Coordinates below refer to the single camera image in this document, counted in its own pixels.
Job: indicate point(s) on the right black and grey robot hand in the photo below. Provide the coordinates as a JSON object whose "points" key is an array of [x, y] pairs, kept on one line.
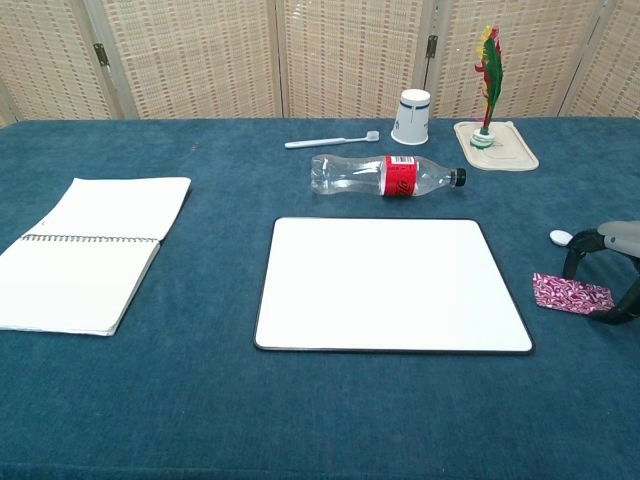
{"points": [[622, 239]]}

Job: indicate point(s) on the pink patterned card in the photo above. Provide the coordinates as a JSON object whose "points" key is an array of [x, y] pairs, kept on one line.
{"points": [[570, 295]]}

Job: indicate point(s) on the white rectangular board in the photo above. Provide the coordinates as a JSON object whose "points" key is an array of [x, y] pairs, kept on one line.
{"points": [[390, 285]]}

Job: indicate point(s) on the small white oval eraser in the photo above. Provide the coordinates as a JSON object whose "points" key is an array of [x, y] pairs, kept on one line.
{"points": [[558, 237]]}

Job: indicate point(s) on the beige plastic tray lid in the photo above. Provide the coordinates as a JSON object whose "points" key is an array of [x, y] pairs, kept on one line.
{"points": [[510, 150]]}

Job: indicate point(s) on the colourful feather shuttlecock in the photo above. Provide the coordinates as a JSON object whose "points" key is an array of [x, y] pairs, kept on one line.
{"points": [[490, 75]]}

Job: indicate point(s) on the upturned white paper cup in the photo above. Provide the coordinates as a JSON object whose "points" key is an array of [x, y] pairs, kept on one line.
{"points": [[412, 120]]}

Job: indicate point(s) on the clear plastic bottle red label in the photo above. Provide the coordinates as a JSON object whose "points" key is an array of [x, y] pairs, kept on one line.
{"points": [[360, 175]]}

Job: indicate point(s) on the white toothbrush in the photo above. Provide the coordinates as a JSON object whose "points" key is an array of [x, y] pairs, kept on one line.
{"points": [[320, 142]]}

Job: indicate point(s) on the blue tablecloth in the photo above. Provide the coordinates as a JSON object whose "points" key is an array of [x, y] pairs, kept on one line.
{"points": [[200, 400]]}

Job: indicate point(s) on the woven bamboo folding screen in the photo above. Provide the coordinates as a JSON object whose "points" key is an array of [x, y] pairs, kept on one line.
{"points": [[200, 55]]}

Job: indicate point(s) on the open spiral-bound white notebook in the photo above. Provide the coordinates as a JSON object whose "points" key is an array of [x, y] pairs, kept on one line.
{"points": [[85, 260]]}

